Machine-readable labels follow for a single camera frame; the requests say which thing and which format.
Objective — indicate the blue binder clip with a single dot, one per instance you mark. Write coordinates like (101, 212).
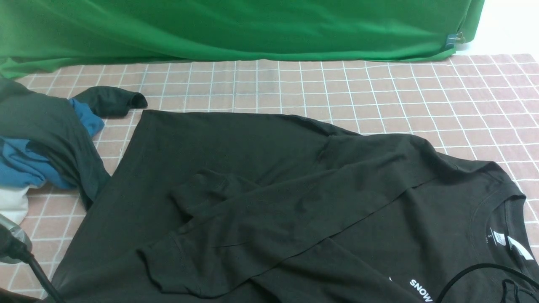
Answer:
(454, 40)

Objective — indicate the pink checkered tablecloth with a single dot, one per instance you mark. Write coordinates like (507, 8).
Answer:
(474, 107)

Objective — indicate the green backdrop cloth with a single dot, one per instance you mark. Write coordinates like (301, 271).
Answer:
(46, 35)

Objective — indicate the blue shirt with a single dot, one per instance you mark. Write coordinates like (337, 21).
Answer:
(22, 167)

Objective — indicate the white shirt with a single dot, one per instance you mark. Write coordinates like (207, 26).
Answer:
(15, 203)

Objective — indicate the dark gray long-sleeved shirt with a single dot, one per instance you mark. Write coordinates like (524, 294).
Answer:
(270, 208)

